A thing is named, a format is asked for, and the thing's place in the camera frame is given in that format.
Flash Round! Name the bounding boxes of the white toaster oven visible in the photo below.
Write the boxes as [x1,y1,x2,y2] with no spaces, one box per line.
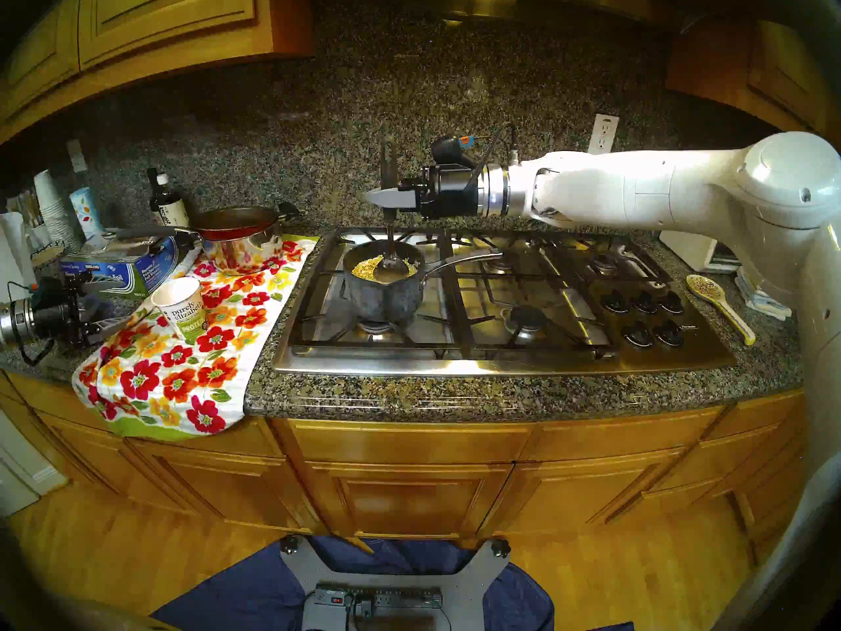
[659,232,740,274]

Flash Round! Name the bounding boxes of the white paper towel roll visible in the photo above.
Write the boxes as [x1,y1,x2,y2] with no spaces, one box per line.
[0,212,32,295]

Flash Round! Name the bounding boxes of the white paper oats cup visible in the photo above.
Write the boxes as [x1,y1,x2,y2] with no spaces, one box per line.
[151,277,208,345]

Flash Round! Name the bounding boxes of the folded dish cloth stack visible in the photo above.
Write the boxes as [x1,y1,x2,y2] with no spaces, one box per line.
[735,268,792,321]

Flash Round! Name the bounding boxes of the dark bottle white cap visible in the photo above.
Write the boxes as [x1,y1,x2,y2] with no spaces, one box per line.
[158,174,190,228]

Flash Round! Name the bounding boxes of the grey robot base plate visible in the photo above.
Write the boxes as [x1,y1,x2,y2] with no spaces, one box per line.
[279,534,512,631]

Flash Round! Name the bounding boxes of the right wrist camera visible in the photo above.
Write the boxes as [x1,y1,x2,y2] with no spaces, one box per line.
[430,135,477,170]

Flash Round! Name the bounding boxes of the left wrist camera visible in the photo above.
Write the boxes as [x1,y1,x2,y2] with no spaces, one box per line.
[30,271,89,302]

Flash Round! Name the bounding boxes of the wooden base cabinets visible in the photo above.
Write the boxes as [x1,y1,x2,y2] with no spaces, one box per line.
[0,370,815,571]

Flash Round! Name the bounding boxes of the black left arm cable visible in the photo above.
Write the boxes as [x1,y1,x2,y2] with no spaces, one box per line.
[7,281,53,367]

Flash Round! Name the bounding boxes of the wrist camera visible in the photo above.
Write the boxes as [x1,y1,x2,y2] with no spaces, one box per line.
[30,271,89,302]
[430,135,477,170]

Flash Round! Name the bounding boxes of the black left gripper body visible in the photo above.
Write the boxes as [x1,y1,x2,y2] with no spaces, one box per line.
[32,289,104,349]

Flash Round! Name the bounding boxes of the floral kitchen towel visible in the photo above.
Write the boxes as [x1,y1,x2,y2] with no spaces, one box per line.
[71,235,321,438]

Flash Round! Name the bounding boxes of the stack of white cups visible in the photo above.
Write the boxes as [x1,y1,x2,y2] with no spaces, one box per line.
[33,170,83,249]

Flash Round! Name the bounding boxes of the blue foil box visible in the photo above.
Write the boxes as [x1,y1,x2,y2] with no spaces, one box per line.
[60,235,179,298]

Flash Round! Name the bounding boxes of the blue dotted paper cup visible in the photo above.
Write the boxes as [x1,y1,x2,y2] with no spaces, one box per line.
[69,187,104,238]

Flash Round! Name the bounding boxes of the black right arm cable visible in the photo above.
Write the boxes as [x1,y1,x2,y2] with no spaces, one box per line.
[470,122,520,177]

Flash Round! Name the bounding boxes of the black cooking spoon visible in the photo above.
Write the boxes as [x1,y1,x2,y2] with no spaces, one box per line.
[372,135,413,284]

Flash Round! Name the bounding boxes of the blue floor cloth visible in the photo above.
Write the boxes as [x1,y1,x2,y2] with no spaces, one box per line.
[150,536,635,631]

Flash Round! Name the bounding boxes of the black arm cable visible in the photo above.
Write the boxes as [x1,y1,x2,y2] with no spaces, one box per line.
[7,281,53,367]
[470,122,520,177]

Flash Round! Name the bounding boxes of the dark grey saucepan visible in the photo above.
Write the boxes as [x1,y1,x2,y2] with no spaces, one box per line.
[342,240,503,325]

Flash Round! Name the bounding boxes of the wooden wall cabinet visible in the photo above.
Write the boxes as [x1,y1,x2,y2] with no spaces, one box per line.
[0,0,316,144]
[665,15,841,144]

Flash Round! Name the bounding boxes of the yellow ceramic spoon rest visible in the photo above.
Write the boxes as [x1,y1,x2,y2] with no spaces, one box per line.
[685,274,757,346]

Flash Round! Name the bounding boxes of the stainless gas cooktop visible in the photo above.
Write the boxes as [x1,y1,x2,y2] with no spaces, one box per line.
[271,225,738,377]

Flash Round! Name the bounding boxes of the steel pan red rim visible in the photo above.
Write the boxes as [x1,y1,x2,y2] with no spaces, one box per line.
[108,204,303,273]

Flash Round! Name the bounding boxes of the cup of wooden sticks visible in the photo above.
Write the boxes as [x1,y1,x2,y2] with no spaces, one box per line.
[14,189,55,248]

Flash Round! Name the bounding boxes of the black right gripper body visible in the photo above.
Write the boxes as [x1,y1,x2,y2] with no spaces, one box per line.
[398,165,480,221]

